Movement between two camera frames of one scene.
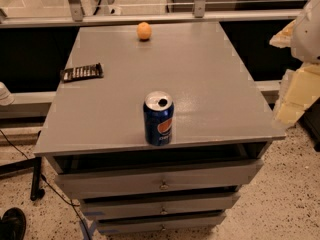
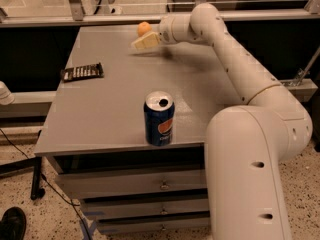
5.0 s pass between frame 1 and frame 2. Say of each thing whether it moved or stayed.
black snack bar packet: stayed
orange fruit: stayed
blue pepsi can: stayed
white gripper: moved
